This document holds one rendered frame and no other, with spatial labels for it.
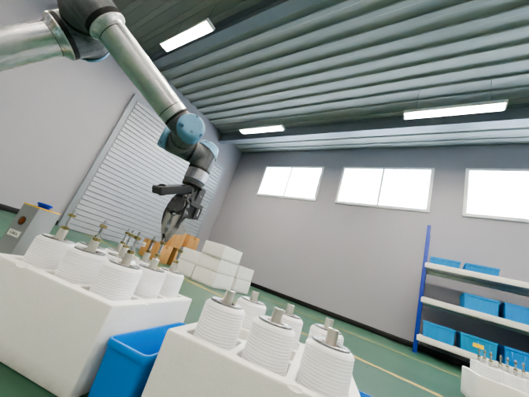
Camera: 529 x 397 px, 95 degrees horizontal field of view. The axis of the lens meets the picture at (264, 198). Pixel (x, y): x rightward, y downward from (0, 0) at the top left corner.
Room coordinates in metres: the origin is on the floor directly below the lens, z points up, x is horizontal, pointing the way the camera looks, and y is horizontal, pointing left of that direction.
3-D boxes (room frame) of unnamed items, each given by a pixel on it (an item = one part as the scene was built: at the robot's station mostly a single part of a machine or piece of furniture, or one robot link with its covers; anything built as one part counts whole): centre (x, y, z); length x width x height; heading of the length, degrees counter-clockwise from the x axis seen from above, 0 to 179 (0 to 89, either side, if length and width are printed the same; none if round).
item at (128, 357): (0.72, 0.12, 0.06); 0.30 x 0.11 x 0.12; 162
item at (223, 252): (3.53, 0.32, 0.45); 0.39 x 0.39 x 0.18; 53
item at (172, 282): (0.91, 0.22, 0.16); 0.10 x 0.10 x 0.18
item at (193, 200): (0.81, 0.24, 0.49); 0.09 x 0.08 x 0.12; 148
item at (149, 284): (0.79, 0.25, 0.16); 0.10 x 0.10 x 0.18
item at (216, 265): (3.55, 0.32, 0.27); 0.39 x 0.39 x 0.18; 54
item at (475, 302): (3.54, -3.45, 0.90); 0.50 x 0.38 x 0.21; 144
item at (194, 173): (0.81, 0.25, 0.57); 0.08 x 0.08 x 0.05
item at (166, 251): (4.38, 1.41, 0.15); 0.30 x 0.24 x 0.30; 51
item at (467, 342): (3.51, -3.43, 0.36); 0.50 x 0.38 x 0.21; 143
